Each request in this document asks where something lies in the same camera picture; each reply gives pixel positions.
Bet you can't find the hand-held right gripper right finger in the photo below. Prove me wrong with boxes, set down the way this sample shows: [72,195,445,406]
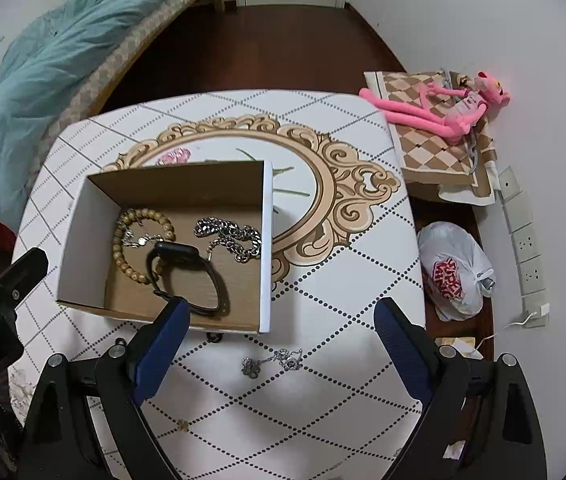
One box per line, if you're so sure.
[373,296,549,480]

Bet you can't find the pink plush toy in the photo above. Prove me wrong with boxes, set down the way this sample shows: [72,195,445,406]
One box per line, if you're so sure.
[359,72,511,147]

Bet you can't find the white patterned tablecloth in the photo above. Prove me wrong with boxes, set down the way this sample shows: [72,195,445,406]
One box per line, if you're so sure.
[8,89,426,480]

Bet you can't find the teal blanket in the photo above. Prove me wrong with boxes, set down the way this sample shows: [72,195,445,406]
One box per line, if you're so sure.
[0,0,186,221]

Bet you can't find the white wall power sockets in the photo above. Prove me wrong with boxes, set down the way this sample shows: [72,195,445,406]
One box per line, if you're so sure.
[496,166,550,330]

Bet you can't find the black smartwatch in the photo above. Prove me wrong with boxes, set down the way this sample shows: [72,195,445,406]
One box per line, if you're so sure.
[145,241,230,317]

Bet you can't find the cardboard box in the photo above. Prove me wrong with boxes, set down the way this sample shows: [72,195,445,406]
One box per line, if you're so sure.
[55,160,276,335]

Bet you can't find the white charger cable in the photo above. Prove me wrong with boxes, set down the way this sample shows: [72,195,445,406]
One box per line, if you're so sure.
[473,305,550,356]

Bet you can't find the brown checked cushion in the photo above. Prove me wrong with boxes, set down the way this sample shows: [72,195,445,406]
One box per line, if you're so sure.
[363,69,501,207]

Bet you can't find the thick silver chain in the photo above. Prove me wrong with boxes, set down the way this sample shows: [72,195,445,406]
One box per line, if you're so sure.
[193,216,264,264]

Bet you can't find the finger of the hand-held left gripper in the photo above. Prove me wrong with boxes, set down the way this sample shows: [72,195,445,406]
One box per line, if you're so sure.
[0,247,50,323]

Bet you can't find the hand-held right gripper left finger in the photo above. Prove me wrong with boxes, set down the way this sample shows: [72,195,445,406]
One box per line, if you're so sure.
[17,296,191,480]

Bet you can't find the wooden bead bracelet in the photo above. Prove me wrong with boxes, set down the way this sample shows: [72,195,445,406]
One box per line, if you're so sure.
[113,208,178,293]

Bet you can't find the white plastic bag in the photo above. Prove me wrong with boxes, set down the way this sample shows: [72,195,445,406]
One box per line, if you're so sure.
[415,221,496,323]

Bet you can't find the beige paper packet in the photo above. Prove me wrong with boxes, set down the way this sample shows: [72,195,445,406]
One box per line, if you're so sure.
[433,337,484,361]

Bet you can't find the thin silver disc bracelet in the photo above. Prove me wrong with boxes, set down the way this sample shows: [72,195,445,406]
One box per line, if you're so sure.
[122,230,164,248]

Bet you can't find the beige patterned mattress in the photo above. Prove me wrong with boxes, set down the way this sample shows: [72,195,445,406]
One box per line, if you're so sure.
[28,0,224,173]

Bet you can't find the thin silver necklace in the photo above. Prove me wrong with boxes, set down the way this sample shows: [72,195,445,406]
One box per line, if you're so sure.
[240,347,305,380]

